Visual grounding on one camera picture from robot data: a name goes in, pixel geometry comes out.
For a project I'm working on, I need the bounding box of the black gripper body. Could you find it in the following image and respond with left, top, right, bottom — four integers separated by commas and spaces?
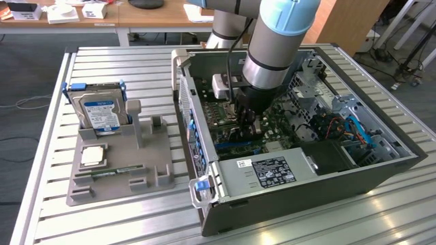
236, 86, 276, 121

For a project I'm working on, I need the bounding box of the low profile graphics card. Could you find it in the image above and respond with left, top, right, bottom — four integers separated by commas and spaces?
222, 119, 264, 143

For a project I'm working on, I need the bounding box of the green motherboard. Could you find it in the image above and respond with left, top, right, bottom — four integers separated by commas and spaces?
200, 86, 304, 159

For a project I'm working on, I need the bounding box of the blue expansion slot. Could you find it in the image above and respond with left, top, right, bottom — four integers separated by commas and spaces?
216, 141, 254, 152

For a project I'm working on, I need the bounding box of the black plastic fan shroud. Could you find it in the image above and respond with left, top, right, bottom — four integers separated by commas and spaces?
301, 141, 358, 177

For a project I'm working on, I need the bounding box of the grey power supply unit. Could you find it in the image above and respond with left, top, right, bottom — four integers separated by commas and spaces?
217, 148, 320, 197

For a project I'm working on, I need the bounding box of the white paper stack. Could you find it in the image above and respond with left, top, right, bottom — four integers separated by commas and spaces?
182, 4, 214, 23

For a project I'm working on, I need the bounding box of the wooden cabinet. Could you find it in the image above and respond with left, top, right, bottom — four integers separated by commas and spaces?
301, 0, 390, 56

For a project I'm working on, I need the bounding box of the white electrical box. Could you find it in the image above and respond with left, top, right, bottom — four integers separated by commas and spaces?
364, 29, 381, 51

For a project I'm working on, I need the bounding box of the black open PC case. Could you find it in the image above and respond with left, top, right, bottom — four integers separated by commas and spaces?
170, 45, 429, 237

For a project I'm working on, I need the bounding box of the grey plastic parts rack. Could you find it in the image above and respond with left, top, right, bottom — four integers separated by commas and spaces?
65, 99, 176, 207

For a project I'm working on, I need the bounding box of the black stand with casters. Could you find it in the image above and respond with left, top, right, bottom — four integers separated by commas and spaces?
390, 25, 436, 90

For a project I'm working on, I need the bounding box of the dark grey rounded object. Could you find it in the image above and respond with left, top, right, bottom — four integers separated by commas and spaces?
128, 0, 166, 8

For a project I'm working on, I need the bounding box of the clean silver CPU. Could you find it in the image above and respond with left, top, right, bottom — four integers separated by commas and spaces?
80, 147, 104, 166

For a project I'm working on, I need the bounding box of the white labelled box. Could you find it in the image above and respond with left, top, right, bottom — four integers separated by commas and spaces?
81, 2, 110, 20

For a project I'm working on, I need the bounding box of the white round container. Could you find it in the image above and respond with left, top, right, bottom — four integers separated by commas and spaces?
45, 4, 81, 25

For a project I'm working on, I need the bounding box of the white box with black insert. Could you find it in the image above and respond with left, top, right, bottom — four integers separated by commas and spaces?
6, 1, 44, 21

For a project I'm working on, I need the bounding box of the red book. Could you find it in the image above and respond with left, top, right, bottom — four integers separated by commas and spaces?
0, 5, 14, 21

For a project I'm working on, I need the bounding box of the metal CPU socket frame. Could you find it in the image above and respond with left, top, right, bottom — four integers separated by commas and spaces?
220, 101, 241, 120

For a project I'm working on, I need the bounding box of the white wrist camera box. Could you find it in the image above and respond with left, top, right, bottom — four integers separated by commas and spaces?
210, 73, 236, 99

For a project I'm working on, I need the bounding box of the black camera cable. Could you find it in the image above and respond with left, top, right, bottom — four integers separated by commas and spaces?
226, 17, 256, 103

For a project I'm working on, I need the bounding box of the coloured power wire bundle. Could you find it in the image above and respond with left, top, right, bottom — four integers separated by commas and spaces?
326, 117, 358, 140

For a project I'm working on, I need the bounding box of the blue data wire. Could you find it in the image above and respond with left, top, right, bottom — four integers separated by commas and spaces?
345, 115, 372, 150

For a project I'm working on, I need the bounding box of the hard disk with blue bracket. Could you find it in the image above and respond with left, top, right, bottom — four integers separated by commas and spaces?
60, 79, 132, 133

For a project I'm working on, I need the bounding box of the white table leg frame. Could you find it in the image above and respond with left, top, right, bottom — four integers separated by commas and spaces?
372, 0, 436, 67

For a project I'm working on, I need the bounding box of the white floor cable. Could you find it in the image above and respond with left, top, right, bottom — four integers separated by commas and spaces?
0, 93, 53, 110

